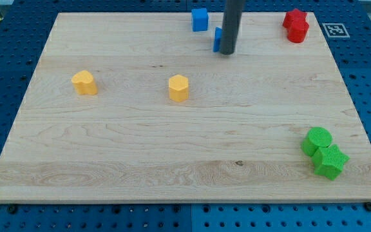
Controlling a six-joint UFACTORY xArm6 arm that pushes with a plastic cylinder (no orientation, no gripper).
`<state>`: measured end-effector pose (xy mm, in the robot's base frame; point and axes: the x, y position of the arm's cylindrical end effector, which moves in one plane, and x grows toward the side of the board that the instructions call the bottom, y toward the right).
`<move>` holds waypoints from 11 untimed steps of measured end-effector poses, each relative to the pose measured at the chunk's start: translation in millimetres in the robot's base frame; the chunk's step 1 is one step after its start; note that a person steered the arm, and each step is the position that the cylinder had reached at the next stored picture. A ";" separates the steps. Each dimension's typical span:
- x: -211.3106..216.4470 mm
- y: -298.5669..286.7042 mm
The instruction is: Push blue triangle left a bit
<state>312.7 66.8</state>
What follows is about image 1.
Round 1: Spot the blue triangle block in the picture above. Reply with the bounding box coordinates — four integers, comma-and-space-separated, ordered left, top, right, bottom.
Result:
213, 27, 222, 52

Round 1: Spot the yellow hexagon block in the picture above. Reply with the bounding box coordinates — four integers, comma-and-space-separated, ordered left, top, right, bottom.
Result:
169, 74, 189, 102

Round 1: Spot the wooden board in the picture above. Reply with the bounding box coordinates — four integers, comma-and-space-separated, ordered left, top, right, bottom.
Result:
0, 12, 371, 204

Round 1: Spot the blue cube block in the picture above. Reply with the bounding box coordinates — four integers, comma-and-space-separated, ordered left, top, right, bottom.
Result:
191, 8, 209, 32

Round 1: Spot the yellow heart block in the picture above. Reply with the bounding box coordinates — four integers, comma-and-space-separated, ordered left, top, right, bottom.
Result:
71, 70, 98, 95

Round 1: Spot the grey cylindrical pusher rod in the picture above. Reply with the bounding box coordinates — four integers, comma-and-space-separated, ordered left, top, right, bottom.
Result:
220, 0, 245, 55

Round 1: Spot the green cylinder block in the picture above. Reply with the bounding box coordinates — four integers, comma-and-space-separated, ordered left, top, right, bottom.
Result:
301, 127, 332, 157

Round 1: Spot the red cylinder block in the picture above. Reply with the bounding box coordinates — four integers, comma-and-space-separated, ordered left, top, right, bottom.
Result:
287, 19, 309, 43

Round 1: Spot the red star block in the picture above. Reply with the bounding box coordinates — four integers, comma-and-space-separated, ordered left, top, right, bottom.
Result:
282, 8, 307, 29

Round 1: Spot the green star block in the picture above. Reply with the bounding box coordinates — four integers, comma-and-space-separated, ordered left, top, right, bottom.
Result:
312, 144, 350, 180

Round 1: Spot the white fiducial marker tag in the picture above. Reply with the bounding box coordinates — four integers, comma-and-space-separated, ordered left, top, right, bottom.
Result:
322, 23, 350, 38

